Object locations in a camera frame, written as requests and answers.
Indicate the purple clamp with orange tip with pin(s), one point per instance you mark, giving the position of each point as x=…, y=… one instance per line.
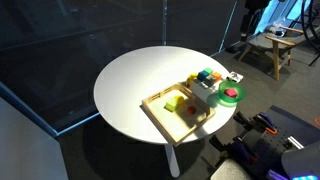
x=265, y=121

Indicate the wooden armchair with gray seat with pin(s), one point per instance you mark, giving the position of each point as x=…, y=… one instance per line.
x=266, y=41

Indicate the Franka robot arm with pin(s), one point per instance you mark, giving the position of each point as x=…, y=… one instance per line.
x=301, y=160

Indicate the black and purple clamp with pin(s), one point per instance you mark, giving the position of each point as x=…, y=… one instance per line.
x=240, y=150

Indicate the white box with black print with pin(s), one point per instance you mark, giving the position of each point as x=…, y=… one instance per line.
x=234, y=77

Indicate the blue block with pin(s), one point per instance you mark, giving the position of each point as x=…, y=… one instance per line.
x=202, y=75

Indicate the lime green block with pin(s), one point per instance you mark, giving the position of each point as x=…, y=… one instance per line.
x=172, y=105

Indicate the teal green block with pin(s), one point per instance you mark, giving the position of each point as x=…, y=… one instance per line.
x=208, y=70

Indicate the orange block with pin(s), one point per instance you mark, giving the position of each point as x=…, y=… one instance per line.
x=217, y=76

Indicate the white table leg base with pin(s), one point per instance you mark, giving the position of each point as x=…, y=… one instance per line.
x=172, y=161

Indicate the yellow toy lemon ball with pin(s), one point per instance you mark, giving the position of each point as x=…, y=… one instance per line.
x=180, y=98

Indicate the pink block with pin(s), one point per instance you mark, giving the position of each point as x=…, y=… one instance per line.
x=231, y=93

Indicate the translucent green bowl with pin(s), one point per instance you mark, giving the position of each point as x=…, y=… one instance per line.
x=230, y=101

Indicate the yellow toy banana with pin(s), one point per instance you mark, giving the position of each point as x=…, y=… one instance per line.
x=191, y=78

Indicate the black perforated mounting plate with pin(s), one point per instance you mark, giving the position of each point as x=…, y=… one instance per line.
x=293, y=125

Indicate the light wooden slatted crate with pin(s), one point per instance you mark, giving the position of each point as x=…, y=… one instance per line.
x=173, y=128

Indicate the red toy strawberry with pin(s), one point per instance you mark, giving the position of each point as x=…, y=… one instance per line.
x=191, y=110

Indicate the gray block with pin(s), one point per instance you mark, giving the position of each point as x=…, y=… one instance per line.
x=209, y=80

